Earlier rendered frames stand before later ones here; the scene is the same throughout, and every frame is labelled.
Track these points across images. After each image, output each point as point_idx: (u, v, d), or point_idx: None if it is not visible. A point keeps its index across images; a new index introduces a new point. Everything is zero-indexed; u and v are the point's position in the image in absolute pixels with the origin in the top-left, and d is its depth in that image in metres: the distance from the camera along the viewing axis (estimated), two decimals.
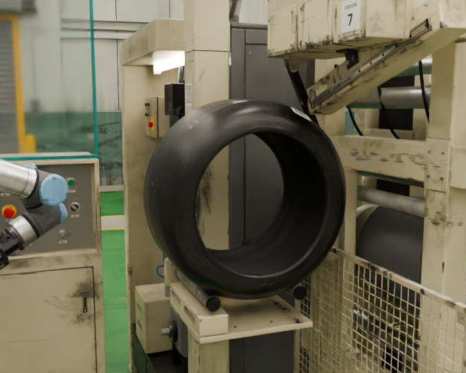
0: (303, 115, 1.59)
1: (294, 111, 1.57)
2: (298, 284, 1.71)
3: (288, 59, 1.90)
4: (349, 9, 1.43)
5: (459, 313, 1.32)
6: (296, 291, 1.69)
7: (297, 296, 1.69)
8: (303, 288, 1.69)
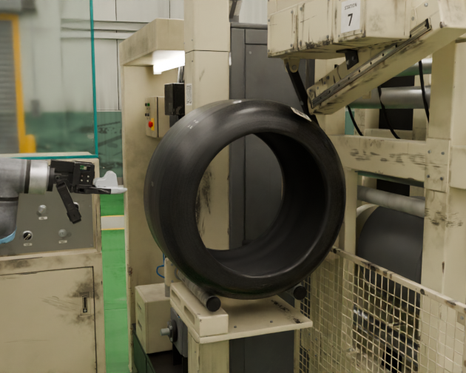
0: (303, 115, 1.59)
1: (294, 111, 1.57)
2: (298, 284, 1.71)
3: (288, 59, 1.90)
4: (349, 9, 1.43)
5: (459, 313, 1.32)
6: (296, 291, 1.69)
7: (297, 296, 1.69)
8: (303, 288, 1.69)
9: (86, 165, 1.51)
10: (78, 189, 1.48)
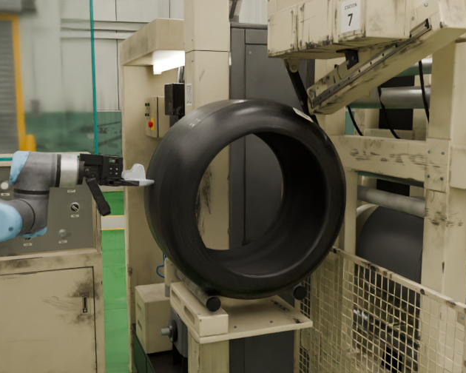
0: (305, 116, 1.59)
1: (296, 112, 1.57)
2: (296, 284, 1.71)
3: (288, 59, 1.90)
4: (349, 9, 1.43)
5: (459, 313, 1.32)
6: (296, 293, 1.69)
7: (298, 297, 1.69)
8: (302, 288, 1.69)
9: (115, 158, 1.54)
10: (108, 182, 1.50)
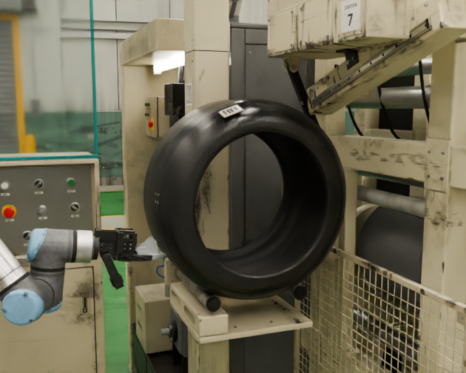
0: (234, 110, 1.51)
1: (223, 116, 1.50)
2: (291, 294, 1.71)
3: (288, 59, 1.90)
4: (349, 9, 1.43)
5: (459, 313, 1.32)
6: (300, 297, 1.70)
7: (304, 294, 1.70)
8: (296, 294, 1.69)
9: (129, 232, 1.58)
10: (122, 257, 1.54)
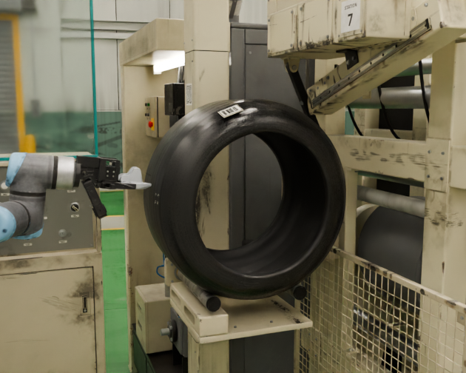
0: (234, 110, 1.51)
1: (223, 116, 1.50)
2: (291, 294, 1.71)
3: (288, 59, 1.90)
4: (349, 9, 1.43)
5: (459, 313, 1.32)
6: (300, 297, 1.70)
7: (304, 294, 1.70)
8: (296, 293, 1.69)
9: (112, 160, 1.53)
10: (104, 185, 1.50)
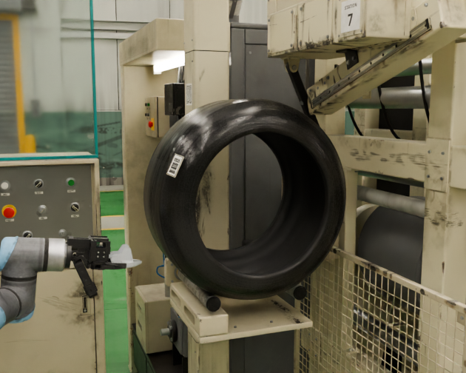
0: (177, 163, 1.47)
1: (173, 177, 1.47)
2: None
3: (288, 59, 1.90)
4: (349, 9, 1.43)
5: (459, 313, 1.32)
6: (304, 290, 1.70)
7: (300, 289, 1.69)
8: (302, 297, 1.70)
9: (103, 240, 1.55)
10: (95, 266, 1.52)
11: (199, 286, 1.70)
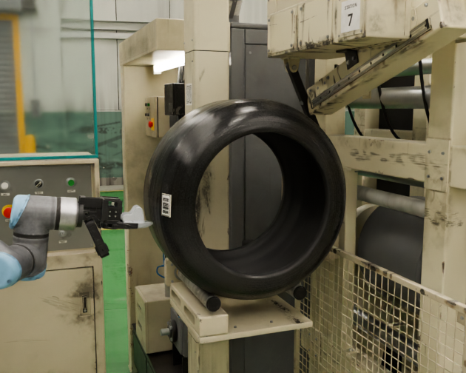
0: (167, 203, 1.48)
1: (169, 217, 1.48)
2: (303, 288, 1.72)
3: (288, 59, 1.90)
4: (349, 9, 1.43)
5: (459, 313, 1.32)
6: (300, 289, 1.69)
7: (296, 291, 1.69)
8: (305, 293, 1.70)
9: (114, 200, 1.55)
10: (106, 225, 1.51)
11: (195, 291, 1.70)
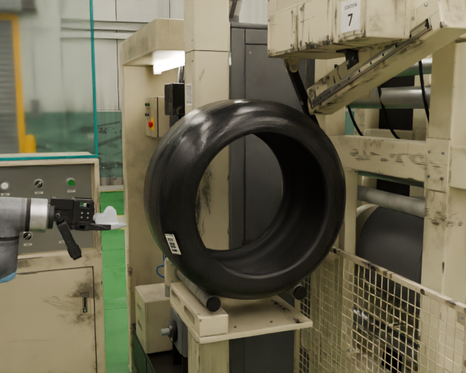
0: (173, 242, 1.50)
1: (179, 254, 1.50)
2: (299, 284, 1.71)
3: (288, 59, 1.90)
4: (349, 9, 1.43)
5: (459, 313, 1.32)
6: (296, 291, 1.69)
7: (297, 296, 1.69)
8: (303, 289, 1.70)
9: (86, 201, 1.52)
10: (78, 226, 1.49)
11: (196, 296, 1.70)
